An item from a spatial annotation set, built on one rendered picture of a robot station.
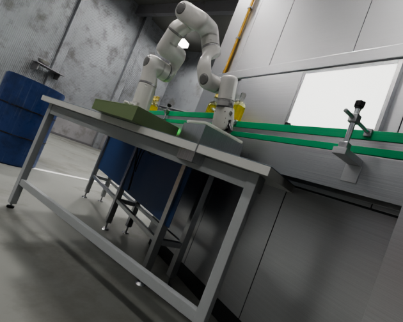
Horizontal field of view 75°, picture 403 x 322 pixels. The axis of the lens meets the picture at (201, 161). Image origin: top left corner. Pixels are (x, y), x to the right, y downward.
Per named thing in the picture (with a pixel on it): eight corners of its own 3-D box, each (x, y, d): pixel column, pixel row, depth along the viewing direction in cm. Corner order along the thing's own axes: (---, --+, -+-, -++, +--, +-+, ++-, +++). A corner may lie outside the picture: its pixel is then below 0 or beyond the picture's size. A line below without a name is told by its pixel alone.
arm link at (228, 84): (204, 73, 118) (216, 78, 126) (200, 97, 119) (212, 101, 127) (233, 73, 109) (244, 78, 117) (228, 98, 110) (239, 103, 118)
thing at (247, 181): (183, 377, 87) (260, 174, 90) (4, 205, 168) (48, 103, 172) (197, 365, 94) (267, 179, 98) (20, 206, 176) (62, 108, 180)
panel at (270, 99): (377, 145, 98) (406, 62, 100) (373, 142, 96) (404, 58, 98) (226, 128, 172) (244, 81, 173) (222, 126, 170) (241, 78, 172)
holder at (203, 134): (245, 165, 117) (252, 149, 117) (198, 143, 101) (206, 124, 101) (222, 159, 131) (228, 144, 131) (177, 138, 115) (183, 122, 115)
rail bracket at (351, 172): (358, 185, 80) (383, 117, 81) (332, 168, 70) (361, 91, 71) (343, 181, 84) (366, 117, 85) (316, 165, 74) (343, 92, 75)
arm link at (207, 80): (208, 54, 127) (213, 96, 125) (191, 44, 117) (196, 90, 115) (223, 47, 122) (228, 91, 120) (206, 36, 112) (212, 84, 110)
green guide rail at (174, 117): (215, 128, 132) (221, 113, 133) (213, 127, 132) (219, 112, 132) (116, 116, 276) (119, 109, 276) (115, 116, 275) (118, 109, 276)
